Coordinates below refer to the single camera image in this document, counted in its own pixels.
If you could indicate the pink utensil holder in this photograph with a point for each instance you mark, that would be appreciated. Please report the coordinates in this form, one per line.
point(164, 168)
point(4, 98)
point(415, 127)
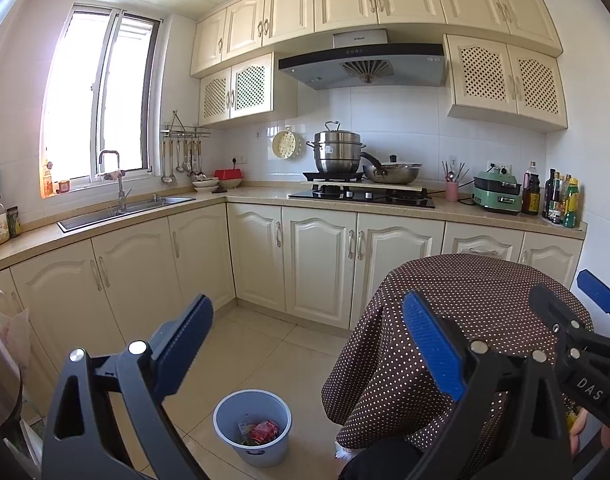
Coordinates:
point(452, 191)

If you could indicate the green yellow bottle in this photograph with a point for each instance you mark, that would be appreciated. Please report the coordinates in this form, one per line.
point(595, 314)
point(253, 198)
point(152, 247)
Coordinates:
point(571, 207)

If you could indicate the brown polka dot tablecloth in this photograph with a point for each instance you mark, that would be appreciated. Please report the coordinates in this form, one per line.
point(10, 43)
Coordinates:
point(385, 360)

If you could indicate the large soy sauce bottle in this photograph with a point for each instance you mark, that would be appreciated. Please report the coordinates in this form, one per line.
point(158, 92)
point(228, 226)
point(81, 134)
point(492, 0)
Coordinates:
point(531, 195)

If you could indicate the steel wok with lid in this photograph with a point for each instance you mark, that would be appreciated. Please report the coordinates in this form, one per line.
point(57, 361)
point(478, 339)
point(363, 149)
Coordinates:
point(397, 172)

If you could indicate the orange bottle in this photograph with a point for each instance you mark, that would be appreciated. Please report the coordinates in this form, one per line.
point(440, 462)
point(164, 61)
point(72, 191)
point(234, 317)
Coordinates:
point(47, 182)

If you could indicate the dark glass bottle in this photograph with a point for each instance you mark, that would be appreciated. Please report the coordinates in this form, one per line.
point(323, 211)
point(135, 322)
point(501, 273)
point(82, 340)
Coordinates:
point(550, 195)

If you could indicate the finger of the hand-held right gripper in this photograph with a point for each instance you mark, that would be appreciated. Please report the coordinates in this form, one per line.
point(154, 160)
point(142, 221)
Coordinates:
point(592, 285)
point(560, 310)

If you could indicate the white round trash bin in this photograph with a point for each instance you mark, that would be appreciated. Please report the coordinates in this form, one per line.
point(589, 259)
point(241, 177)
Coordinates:
point(235, 410)

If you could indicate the amber sauce bottle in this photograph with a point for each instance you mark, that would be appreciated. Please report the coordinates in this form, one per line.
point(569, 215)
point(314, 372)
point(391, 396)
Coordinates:
point(560, 195)

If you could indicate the steel faucet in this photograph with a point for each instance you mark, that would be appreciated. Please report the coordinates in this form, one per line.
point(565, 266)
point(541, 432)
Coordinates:
point(121, 195)

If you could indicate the row of hanging kitchen utensils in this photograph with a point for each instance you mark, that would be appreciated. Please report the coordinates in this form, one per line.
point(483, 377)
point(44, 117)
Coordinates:
point(185, 160)

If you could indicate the green packet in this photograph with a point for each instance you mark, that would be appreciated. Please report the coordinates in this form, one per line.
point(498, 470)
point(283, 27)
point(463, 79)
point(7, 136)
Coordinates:
point(14, 222)

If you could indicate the red lidded container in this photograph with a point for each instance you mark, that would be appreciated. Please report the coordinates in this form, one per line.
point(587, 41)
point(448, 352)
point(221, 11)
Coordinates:
point(230, 175)

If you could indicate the white bowls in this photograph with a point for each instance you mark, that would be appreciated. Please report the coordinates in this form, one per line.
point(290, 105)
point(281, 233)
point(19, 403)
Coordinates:
point(205, 186)

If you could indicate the black gas stove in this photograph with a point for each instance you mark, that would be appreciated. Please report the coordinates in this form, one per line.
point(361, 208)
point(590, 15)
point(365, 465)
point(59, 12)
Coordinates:
point(375, 200)

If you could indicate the person's right hand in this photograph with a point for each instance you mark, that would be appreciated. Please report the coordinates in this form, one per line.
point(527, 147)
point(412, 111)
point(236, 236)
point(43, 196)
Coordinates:
point(576, 440)

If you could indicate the white wall socket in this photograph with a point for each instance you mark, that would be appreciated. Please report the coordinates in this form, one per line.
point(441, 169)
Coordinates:
point(500, 166)
point(239, 160)

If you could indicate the cream cabinet row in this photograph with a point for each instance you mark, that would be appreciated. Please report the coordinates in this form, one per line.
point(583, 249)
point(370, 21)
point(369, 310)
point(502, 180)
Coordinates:
point(315, 260)
point(345, 0)

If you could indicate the sliding window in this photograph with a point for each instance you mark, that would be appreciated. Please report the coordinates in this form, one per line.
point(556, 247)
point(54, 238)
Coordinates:
point(100, 100)

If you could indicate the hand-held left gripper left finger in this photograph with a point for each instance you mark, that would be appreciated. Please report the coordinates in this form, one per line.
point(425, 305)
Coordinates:
point(185, 340)

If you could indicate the cream lattice door cabinet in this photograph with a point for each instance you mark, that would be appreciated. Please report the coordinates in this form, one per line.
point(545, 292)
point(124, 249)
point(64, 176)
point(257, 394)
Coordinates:
point(245, 87)
point(485, 75)

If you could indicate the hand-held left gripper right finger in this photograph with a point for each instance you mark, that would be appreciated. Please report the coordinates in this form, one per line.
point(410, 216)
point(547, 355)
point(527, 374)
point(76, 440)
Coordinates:
point(432, 345)

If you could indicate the cream lower cabinet row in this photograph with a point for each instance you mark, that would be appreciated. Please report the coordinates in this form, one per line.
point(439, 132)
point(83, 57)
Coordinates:
point(315, 260)

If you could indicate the person's dark clothing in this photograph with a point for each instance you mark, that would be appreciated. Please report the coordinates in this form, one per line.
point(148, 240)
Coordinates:
point(380, 465)

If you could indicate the metal canister with black lid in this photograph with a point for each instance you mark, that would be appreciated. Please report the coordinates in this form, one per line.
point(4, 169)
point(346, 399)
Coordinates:
point(2, 385)

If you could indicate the green electric cooker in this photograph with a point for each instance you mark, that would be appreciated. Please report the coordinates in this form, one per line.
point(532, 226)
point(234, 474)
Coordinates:
point(497, 195)

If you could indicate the white lining cloth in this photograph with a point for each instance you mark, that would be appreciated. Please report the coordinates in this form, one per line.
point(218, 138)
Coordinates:
point(345, 451)

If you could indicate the small jar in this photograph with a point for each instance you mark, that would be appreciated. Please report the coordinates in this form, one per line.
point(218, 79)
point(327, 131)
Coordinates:
point(64, 186)

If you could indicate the metal utensil rack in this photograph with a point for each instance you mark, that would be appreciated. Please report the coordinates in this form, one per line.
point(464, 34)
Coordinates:
point(185, 132)

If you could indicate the cream upper cabinet row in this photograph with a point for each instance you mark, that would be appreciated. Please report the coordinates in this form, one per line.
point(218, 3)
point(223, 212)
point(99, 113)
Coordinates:
point(345, 0)

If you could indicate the steel steamer pot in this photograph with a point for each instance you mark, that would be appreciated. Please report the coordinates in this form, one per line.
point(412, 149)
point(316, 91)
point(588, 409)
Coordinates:
point(335, 152)

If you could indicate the steel sink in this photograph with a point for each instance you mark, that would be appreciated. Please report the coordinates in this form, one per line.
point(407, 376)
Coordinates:
point(135, 207)

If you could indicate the translucent plastic bag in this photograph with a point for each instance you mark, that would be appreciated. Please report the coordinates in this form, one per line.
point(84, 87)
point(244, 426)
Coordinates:
point(16, 327)

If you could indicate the grey range hood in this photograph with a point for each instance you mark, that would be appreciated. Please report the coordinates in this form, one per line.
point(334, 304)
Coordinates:
point(360, 65)

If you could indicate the bundle of chopsticks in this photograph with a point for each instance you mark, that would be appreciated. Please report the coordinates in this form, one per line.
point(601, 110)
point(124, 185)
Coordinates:
point(454, 172)

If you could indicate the cream perforated steamer tray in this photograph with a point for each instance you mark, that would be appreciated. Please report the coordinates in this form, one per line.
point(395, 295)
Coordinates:
point(285, 145)

